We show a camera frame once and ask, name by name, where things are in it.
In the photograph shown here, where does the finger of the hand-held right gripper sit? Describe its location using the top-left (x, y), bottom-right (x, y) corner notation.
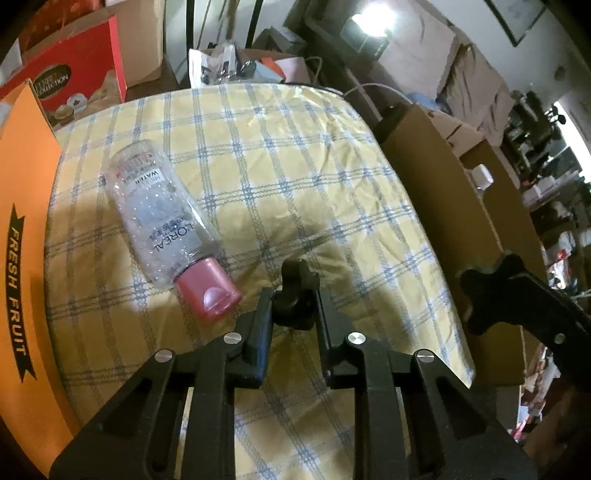
top-left (522, 270), bottom-right (591, 370)

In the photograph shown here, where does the white box of clutter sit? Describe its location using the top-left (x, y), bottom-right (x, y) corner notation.
top-left (188, 41), bottom-right (319, 88)

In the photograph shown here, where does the white charging cable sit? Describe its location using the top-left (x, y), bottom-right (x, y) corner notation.
top-left (342, 83), bottom-right (416, 107)

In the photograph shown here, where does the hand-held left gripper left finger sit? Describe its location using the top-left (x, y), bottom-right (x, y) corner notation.
top-left (48, 288), bottom-right (275, 480)

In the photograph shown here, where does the red gift box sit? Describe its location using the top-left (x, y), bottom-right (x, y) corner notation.
top-left (21, 15), bottom-right (127, 125)

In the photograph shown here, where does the black speaker stand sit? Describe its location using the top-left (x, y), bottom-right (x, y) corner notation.
top-left (185, 0), bottom-right (195, 88)
top-left (248, 0), bottom-right (264, 47)

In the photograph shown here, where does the black lamp with light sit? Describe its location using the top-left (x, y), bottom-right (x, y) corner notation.
top-left (339, 2), bottom-right (398, 56)

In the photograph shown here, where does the framed painting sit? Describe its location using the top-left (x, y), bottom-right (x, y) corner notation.
top-left (485, 0), bottom-right (548, 47)

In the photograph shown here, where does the brown sofa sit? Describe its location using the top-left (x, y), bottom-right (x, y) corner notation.
top-left (286, 0), bottom-right (513, 148)

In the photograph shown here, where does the white bottle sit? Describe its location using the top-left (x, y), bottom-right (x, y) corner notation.
top-left (468, 164), bottom-right (492, 190)

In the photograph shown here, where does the clear bottle with pink cap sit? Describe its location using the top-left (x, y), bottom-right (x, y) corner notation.
top-left (107, 140), bottom-right (243, 322)

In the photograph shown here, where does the yellow plaid tablecloth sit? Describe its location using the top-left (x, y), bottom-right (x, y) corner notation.
top-left (44, 83), bottom-right (476, 480)

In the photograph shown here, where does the beige sofa cushion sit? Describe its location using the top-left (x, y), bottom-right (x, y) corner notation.
top-left (438, 28), bottom-right (509, 144)
top-left (383, 0), bottom-right (458, 93)

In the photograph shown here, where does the orange cardboard box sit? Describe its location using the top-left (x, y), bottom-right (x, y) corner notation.
top-left (0, 78), bottom-right (81, 478)

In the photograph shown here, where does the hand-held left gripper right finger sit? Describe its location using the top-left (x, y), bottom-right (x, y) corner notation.
top-left (316, 288), bottom-right (539, 480)

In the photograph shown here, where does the cluttered shelf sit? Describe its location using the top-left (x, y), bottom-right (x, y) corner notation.
top-left (503, 90), bottom-right (591, 296)

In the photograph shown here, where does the open brown cardboard box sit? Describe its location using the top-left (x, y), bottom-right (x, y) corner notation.
top-left (374, 102), bottom-right (548, 388)

